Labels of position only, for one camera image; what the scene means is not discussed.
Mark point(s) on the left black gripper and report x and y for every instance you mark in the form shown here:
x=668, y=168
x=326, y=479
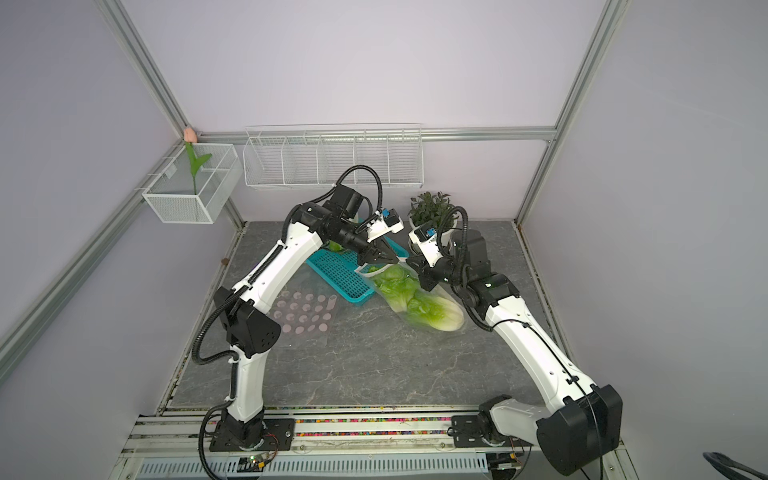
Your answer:
x=374, y=250

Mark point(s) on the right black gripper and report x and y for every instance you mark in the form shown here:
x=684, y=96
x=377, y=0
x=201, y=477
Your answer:
x=428, y=283

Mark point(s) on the green chinese cabbage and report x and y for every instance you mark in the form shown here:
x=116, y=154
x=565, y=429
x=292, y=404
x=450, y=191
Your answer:
x=434, y=311
x=397, y=285

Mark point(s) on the clear pink-trim zipper bag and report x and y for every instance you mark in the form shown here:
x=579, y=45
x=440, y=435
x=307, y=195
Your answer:
x=368, y=271

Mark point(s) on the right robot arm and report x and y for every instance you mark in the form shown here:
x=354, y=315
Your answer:
x=580, y=421

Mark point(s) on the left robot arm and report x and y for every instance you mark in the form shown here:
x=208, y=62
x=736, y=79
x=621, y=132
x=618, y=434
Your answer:
x=240, y=328

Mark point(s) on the pale upright chinese cabbage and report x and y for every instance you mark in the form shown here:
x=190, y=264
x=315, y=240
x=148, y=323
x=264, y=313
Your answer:
x=335, y=247

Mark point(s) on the clear pink-dotted zipper bag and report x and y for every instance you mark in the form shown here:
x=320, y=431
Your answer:
x=305, y=318

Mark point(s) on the teal plastic basket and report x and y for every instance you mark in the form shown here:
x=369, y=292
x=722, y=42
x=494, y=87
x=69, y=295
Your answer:
x=339, y=272

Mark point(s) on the potted green plant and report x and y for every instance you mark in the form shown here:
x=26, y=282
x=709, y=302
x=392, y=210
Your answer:
x=428, y=211

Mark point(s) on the artificial pink tulip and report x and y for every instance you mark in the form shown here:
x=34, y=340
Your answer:
x=195, y=161

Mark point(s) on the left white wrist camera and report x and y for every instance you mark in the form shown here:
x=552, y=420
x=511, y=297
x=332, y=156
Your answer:
x=388, y=221

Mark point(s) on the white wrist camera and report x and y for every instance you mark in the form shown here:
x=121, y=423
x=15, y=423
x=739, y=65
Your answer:
x=388, y=221
x=425, y=241

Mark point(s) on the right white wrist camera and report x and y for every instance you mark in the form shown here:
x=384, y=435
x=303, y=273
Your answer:
x=425, y=241

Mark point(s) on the long white wire shelf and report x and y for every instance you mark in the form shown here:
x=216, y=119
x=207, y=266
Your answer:
x=293, y=156

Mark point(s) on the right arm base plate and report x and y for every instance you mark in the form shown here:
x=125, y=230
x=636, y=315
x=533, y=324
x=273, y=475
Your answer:
x=476, y=431

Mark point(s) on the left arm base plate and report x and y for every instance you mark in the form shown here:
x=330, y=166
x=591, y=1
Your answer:
x=259, y=434

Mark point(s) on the small white wire basket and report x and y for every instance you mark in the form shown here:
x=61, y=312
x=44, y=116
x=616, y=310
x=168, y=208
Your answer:
x=170, y=194

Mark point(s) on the white slotted cable duct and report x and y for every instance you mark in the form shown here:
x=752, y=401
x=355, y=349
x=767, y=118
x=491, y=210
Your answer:
x=342, y=466

